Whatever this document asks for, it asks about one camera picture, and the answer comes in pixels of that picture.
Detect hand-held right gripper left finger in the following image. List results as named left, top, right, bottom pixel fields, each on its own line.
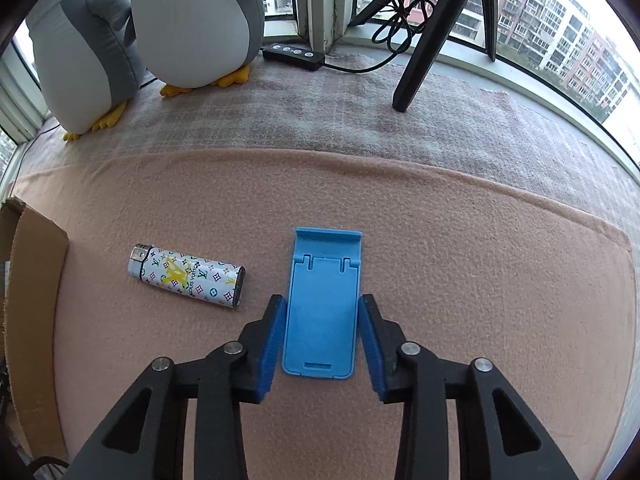
left=65, top=294, right=288, bottom=480

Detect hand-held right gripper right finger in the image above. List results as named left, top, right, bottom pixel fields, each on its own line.
left=357, top=294, right=581, bottom=480

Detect blue plastic phone stand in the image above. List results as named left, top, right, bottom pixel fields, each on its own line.
left=281, top=227, right=363, bottom=380

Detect brown cardboard box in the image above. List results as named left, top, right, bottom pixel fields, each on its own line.
left=0, top=199, right=69, bottom=461

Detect pink fleece blanket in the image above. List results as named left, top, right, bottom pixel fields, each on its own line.
left=5, top=147, right=633, bottom=480

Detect white patterned lighter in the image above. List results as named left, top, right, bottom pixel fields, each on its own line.
left=127, top=244, right=247, bottom=309

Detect grey woven blanket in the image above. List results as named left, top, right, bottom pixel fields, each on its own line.
left=15, top=50, right=640, bottom=241

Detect black tripod legs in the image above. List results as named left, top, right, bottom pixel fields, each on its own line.
left=349, top=0, right=501, bottom=113

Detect black control box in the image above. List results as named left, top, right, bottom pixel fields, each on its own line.
left=261, top=43, right=327, bottom=72

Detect small penguin plush toy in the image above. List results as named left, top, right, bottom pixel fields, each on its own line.
left=122, top=0, right=286, bottom=97

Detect large penguin plush toy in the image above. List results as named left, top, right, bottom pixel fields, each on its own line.
left=25, top=0, right=147, bottom=142

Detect black control box cable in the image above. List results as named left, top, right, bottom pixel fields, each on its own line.
left=324, top=0, right=453, bottom=74

